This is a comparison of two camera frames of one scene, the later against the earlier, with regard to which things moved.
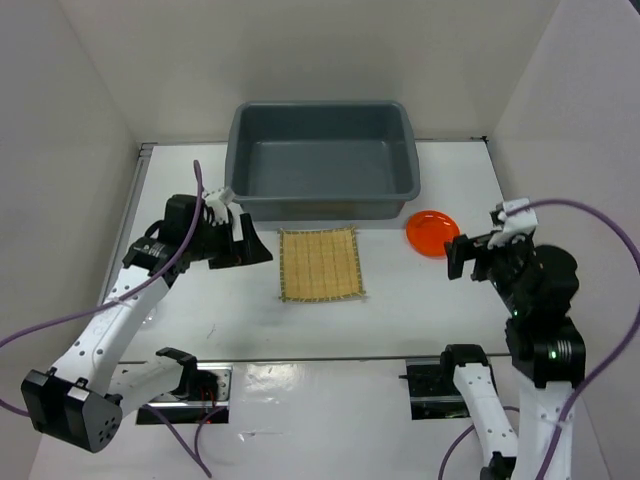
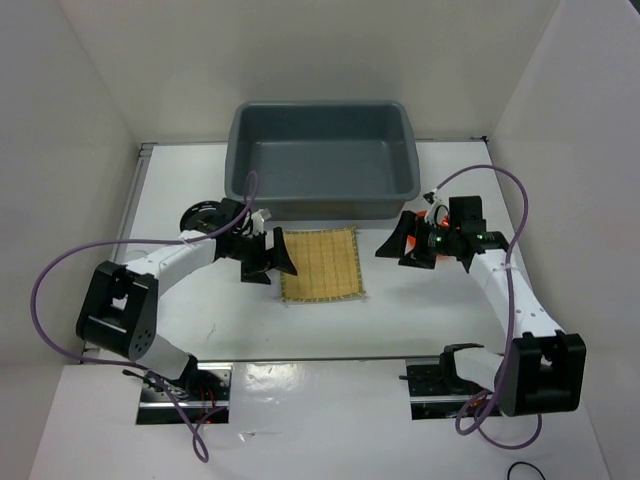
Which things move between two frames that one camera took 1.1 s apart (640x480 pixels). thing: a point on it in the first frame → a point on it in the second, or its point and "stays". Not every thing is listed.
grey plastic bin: x=321 y=160 stays
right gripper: x=457 y=249 → x=409 y=223
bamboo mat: x=319 y=265 stays
